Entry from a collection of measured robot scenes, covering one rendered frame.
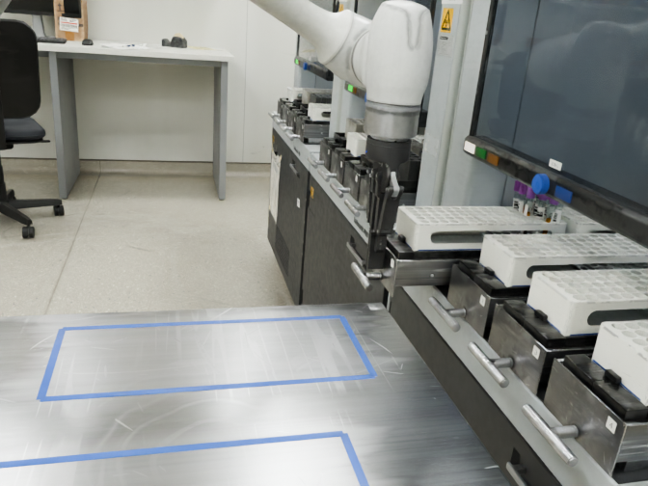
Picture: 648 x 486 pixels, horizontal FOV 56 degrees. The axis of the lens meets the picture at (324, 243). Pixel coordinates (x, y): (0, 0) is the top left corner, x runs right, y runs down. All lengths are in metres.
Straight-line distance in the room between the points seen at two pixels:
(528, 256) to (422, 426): 0.44
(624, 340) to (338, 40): 0.65
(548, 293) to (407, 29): 0.44
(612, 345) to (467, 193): 0.52
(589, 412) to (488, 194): 0.57
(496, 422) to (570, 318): 0.21
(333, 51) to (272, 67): 3.45
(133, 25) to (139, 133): 0.72
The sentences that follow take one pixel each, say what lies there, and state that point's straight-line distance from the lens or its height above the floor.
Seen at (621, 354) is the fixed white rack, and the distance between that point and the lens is 0.80.
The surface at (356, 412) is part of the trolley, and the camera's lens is 0.64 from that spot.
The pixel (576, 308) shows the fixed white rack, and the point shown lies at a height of 0.86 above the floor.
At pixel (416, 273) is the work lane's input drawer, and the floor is 0.78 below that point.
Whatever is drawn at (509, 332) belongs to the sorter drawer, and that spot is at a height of 0.79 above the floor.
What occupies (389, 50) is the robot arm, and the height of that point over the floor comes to 1.14.
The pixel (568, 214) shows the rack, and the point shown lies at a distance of 1.27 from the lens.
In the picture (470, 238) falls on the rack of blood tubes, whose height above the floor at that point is 0.81.
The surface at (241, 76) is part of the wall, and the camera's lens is 4.52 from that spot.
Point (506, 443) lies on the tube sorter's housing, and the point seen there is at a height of 0.63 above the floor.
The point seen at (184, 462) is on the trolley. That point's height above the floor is 0.82.
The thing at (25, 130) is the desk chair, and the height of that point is 0.53.
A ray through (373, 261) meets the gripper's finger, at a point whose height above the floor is 0.78.
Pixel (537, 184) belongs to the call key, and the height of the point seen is 0.98.
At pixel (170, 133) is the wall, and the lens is 4.56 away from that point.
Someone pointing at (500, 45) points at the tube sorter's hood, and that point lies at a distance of 1.13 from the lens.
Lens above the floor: 1.19
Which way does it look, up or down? 21 degrees down
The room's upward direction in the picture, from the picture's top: 5 degrees clockwise
